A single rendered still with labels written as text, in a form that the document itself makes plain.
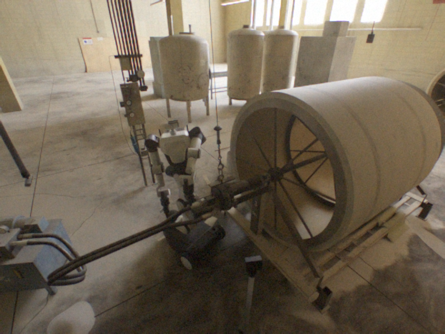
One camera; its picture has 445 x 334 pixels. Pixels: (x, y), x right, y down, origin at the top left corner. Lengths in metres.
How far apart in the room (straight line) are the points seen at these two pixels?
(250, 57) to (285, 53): 1.37
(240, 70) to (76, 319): 6.88
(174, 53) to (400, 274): 5.88
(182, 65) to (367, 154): 5.05
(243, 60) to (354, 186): 6.17
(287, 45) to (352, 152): 6.79
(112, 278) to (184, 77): 4.88
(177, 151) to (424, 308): 2.74
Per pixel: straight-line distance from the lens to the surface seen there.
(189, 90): 6.32
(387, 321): 2.83
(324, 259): 2.72
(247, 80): 7.62
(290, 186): 3.50
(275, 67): 8.41
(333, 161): 1.90
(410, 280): 3.25
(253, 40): 7.55
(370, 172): 2.07
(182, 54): 6.20
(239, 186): 2.11
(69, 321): 2.73
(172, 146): 2.05
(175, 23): 10.60
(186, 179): 1.72
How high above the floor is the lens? 2.20
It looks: 31 degrees down
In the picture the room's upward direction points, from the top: straight up
